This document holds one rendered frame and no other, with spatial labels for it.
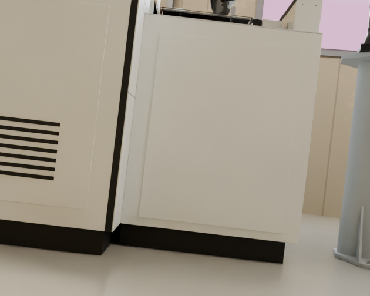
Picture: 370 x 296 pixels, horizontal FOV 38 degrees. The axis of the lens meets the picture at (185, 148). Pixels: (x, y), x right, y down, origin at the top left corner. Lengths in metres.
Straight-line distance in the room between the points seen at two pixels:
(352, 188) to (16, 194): 1.29
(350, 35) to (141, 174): 2.47
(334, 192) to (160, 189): 2.23
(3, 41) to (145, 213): 0.73
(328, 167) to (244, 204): 2.09
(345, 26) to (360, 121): 1.83
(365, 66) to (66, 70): 1.20
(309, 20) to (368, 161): 0.62
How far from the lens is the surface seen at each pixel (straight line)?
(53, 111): 1.71
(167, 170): 1.86
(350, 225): 2.25
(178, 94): 1.86
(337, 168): 3.92
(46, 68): 1.73
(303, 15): 2.02
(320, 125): 3.92
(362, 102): 2.26
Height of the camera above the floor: 0.37
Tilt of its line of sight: level
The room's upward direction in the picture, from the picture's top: 7 degrees clockwise
